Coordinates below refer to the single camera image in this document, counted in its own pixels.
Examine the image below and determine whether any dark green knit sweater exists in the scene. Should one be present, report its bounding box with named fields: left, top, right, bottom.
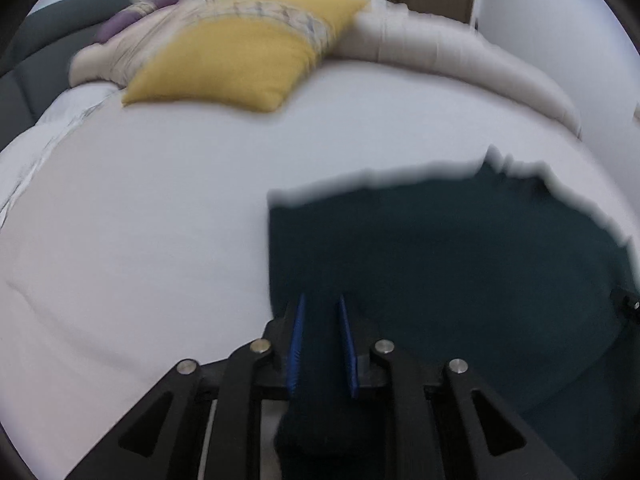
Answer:
left=267, top=145, right=640, bottom=480

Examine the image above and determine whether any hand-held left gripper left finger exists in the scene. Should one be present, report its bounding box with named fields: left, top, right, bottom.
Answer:
left=65, top=294, right=307, bottom=480

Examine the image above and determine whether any bed with light grey sheet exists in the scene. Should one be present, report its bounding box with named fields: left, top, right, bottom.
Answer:
left=0, top=52, right=640, bottom=480

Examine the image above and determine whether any white towel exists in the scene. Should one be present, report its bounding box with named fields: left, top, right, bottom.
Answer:
left=0, top=82, right=121, bottom=226

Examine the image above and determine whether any grey upholstered headboard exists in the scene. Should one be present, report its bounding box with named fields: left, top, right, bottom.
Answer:
left=0, top=0, right=138, bottom=151

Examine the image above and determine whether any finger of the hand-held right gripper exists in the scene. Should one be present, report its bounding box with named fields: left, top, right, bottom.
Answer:
left=611, top=287, right=640, bottom=323

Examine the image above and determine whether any purple pillow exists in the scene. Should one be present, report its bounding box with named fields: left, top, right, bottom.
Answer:
left=95, top=0, right=193, bottom=43

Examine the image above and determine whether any yellow pillow with patterned band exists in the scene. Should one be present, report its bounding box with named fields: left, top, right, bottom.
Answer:
left=121, top=0, right=372, bottom=112

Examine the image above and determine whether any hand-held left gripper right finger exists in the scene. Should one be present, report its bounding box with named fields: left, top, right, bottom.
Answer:
left=338, top=294, right=581, bottom=480

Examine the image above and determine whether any beige duvet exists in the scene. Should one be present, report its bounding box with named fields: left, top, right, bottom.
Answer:
left=67, top=0, right=583, bottom=138

